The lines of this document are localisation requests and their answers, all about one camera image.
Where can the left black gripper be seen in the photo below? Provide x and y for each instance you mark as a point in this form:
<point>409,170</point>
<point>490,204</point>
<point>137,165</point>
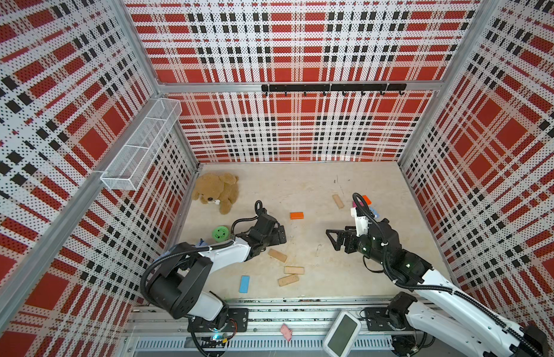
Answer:
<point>275,238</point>

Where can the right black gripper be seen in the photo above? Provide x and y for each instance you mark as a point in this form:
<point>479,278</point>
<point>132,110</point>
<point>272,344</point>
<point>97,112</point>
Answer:
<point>350,236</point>

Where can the wooden block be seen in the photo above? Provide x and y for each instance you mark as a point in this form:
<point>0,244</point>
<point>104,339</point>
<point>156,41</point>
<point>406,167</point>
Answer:
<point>287,280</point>
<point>294,270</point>
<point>338,201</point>
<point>277,255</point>

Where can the orange building block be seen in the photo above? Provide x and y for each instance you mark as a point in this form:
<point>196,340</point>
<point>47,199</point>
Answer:
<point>297,216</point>

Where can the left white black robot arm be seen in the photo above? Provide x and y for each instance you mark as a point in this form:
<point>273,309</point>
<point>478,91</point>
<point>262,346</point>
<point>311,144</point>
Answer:
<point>175,281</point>

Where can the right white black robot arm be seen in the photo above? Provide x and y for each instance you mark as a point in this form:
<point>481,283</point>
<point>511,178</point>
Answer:
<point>428,301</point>

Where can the red-orange building block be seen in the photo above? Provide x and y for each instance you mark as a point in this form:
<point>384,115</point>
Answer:
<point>367,200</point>

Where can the green round toy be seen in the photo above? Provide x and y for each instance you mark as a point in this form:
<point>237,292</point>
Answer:
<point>221,234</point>

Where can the light blue front block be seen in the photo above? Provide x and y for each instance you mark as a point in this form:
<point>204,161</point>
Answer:
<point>244,284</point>

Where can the brown teddy bear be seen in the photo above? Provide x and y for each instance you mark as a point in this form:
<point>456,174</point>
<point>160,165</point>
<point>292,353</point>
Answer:
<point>217,189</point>

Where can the white tablet device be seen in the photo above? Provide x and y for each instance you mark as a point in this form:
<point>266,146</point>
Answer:
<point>342,335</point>

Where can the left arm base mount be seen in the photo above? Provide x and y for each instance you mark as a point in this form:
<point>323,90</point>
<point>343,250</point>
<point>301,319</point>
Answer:
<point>212,337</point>

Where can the pink block on rail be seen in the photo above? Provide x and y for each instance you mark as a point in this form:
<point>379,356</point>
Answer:
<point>286,332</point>

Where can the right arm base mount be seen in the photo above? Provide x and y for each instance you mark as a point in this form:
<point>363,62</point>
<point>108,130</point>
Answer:
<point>409,344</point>

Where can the black hook rail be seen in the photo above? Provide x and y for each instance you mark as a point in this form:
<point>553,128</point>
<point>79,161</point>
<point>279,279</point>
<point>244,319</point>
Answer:
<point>334,87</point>

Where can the white wire mesh basket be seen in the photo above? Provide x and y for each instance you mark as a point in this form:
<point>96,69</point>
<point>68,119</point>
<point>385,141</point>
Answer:
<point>132,163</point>

